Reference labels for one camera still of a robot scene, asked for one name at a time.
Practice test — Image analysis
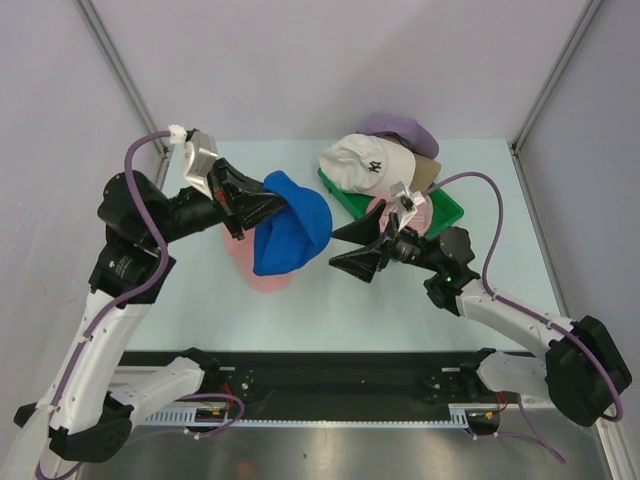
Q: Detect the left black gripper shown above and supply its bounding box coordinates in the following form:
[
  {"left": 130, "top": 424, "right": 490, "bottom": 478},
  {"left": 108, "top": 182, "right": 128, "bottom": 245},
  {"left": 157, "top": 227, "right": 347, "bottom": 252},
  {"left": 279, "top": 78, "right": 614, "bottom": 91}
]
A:
[{"left": 145, "top": 157, "right": 296, "bottom": 247}]

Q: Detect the left aluminium corner post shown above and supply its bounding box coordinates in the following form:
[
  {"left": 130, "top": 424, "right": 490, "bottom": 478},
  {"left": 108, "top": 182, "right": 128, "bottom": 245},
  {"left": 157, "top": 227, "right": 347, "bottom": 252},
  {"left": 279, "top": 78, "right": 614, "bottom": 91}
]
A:
[{"left": 71, "top": 0, "right": 169, "bottom": 157}]

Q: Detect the aluminium corner post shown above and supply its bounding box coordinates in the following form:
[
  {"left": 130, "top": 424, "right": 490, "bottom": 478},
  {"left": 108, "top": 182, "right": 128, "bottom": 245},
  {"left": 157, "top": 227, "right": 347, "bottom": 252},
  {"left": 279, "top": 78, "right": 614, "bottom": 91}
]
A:
[
  {"left": 71, "top": 0, "right": 169, "bottom": 157},
  {"left": 510, "top": 0, "right": 607, "bottom": 156}
]

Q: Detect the right aluminium corner post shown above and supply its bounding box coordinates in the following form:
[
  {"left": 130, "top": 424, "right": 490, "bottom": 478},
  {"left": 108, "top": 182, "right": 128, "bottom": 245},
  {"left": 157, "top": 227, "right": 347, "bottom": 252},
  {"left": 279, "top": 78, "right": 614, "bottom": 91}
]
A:
[{"left": 510, "top": 0, "right": 607, "bottom": 156}]

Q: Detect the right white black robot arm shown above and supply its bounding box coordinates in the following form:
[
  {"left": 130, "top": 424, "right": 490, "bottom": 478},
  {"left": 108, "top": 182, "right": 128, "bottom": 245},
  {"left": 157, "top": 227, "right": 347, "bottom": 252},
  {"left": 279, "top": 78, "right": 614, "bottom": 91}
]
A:
[{"left": 329, "top": 204, "right": 632, "bottom": 426}]

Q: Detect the white cable duct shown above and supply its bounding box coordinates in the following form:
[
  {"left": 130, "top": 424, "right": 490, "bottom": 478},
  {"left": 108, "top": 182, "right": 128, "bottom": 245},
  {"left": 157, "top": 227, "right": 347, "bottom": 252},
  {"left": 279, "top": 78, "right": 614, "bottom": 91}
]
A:
[{"left": 149, "top": 402, "right": 501, "bottom": 429}]

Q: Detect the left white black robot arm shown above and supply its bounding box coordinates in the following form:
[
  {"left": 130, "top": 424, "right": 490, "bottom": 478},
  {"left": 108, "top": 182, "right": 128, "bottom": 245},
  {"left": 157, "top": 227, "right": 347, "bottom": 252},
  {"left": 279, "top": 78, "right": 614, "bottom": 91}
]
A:
[{"left": 3, "top": 159, "right": 287, "bottom": 479}]

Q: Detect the aluminium frame beam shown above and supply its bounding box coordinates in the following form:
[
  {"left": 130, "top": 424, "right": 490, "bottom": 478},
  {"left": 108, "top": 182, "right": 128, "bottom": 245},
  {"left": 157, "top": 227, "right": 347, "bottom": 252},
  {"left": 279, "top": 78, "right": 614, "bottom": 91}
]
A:
[{"left": 104, "top": 365, "right": 614, "bottom": 407}]

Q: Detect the tan cap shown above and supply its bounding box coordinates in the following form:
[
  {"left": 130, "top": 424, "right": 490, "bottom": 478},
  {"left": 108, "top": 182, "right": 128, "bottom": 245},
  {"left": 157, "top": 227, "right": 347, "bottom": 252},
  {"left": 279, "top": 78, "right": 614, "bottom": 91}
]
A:
[{"left": 410, "top": 153, "right": 441, "bottom": 191}]

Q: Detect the white NY cap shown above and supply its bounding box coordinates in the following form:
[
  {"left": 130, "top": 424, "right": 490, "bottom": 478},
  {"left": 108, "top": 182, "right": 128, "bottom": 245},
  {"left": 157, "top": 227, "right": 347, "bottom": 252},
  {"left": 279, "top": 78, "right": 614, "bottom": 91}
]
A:
[{"left": 319, "top": 134, "right": 416, "bottom": 198}]

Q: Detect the pink LA cap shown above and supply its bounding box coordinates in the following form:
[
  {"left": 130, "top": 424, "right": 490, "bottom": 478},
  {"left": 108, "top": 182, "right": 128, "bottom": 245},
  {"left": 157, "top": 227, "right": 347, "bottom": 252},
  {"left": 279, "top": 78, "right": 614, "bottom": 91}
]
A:
[{"left": 378, "top": 198, "right": 434, "bottom": 236}]

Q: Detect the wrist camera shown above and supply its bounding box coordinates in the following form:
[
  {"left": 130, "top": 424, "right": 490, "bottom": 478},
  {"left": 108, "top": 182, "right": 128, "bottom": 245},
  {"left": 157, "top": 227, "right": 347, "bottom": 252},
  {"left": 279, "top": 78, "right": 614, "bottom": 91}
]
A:
[
  {"left": 390, "top": 182, "right": 426, "bottom": 229},
  {"left": 168, "top": 124, "right": 218, "bottom": 200}
]

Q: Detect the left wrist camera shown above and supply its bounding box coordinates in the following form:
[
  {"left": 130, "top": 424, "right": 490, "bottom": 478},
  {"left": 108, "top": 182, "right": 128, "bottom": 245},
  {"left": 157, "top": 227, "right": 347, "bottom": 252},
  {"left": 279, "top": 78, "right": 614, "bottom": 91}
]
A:
[{"left": 168, "top": 124, "right": 218, "bottom": 200}]

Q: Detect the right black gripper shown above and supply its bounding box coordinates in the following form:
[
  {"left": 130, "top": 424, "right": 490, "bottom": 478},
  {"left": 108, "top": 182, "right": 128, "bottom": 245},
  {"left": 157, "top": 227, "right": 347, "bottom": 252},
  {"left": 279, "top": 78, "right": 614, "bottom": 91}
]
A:
[{"left": 329, "top": 199, "right": 443, "bottom": 283}]

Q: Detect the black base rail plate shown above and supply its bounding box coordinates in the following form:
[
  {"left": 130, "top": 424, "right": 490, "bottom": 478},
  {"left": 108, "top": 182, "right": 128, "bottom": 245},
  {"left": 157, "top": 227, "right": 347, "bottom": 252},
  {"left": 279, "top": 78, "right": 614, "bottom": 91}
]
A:
[{"left": 119, "top": 351, "right": 551, "bottom": 421}]

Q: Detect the blue mesh cap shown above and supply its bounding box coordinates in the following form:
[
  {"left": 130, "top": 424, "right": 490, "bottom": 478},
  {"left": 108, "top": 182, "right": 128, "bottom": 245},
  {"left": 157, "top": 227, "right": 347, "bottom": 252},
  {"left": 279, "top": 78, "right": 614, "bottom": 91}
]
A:
[{"left": 253, "top": 171, "right": 333, "bottom": 276}]

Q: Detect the purple cap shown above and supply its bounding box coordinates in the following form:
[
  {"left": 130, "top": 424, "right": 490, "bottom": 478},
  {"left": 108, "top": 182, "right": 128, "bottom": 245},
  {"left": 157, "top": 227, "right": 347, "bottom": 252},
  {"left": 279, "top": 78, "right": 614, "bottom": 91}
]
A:
[{"left": 356, "top": 113, "right": 440, "bottom": 159}]

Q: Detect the green plastic tray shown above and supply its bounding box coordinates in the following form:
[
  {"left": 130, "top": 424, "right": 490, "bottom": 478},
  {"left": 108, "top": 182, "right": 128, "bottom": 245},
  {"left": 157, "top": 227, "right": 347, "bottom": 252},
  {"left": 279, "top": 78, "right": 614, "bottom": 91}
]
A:
[{"left": 317, "top": 169, "right": 464, "bottom": 238}]

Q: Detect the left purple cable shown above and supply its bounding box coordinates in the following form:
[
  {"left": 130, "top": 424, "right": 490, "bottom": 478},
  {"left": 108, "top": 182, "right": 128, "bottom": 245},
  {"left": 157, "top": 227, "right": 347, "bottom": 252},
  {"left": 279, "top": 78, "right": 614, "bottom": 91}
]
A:
[{"left": 34, "top": 130, "right": 174, "bottom": 479}]

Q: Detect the purple cable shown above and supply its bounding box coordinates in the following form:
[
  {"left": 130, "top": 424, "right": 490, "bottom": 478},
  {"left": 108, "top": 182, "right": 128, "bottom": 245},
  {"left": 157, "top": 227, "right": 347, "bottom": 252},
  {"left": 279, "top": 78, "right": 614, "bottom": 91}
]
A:
[
  {"left": 424, "top": 171, "right": 626, "bottom": 420},
  {"left": 34, "top": 130, "right": 174, "bottom": 479}
]

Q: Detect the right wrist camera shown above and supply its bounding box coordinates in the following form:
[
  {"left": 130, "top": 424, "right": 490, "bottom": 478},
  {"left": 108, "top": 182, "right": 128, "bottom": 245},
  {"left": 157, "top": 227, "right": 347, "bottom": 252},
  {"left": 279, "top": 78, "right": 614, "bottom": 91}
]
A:
[{"left": 390, "top": 182, "right": 426, "bottom": 229}]

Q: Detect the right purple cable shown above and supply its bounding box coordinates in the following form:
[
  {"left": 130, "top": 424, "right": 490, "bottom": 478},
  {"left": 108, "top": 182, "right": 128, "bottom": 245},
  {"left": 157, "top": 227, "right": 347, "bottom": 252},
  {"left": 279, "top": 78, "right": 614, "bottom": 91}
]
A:
[{"left": 424, "top": 171, "right": 626, "bottom": 420}]

